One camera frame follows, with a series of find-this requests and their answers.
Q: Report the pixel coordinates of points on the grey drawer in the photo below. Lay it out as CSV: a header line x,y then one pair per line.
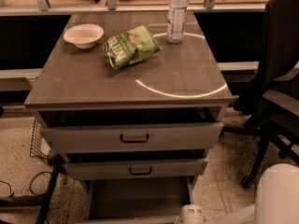
x,y
131,130
144,164
125,199

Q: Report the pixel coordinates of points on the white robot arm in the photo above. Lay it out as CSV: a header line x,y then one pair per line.
x,y
277,201

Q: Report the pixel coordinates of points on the grey wooden drawer cabinet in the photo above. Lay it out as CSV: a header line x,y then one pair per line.
x,y
180,75

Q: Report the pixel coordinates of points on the black office chair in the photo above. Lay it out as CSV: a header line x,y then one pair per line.
x,y
272,106

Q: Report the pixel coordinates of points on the black stand leg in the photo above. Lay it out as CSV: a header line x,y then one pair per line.
x,y
41,200

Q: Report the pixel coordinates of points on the green chip bag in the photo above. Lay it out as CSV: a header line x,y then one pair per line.
x,y
131,47

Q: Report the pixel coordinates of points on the white paper bowl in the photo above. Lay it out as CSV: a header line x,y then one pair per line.
x,y
84,36

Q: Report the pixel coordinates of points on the clear plastic water bottle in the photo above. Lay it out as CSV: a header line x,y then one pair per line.
x,y
177,14

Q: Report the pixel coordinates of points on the wire mesh basket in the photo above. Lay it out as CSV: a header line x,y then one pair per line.
x,y
39,148

